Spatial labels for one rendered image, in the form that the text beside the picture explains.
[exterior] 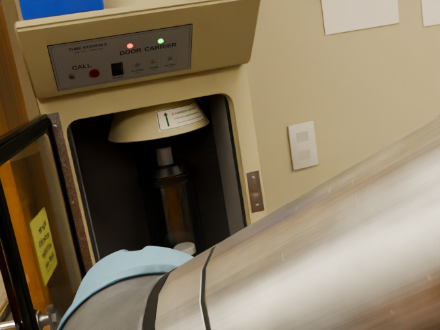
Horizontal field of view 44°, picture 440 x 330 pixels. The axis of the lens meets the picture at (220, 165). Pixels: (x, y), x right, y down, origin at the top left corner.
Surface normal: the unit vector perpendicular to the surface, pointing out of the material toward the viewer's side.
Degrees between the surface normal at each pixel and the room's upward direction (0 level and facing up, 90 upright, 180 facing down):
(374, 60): 90
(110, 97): 90
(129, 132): 67
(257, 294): 56
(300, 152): 90
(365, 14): 90
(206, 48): 135
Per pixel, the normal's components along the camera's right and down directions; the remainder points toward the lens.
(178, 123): 0.42, -0.28
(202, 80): 0.27, 0.18
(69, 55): 0.30, 0.80
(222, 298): -0.63, -0.31
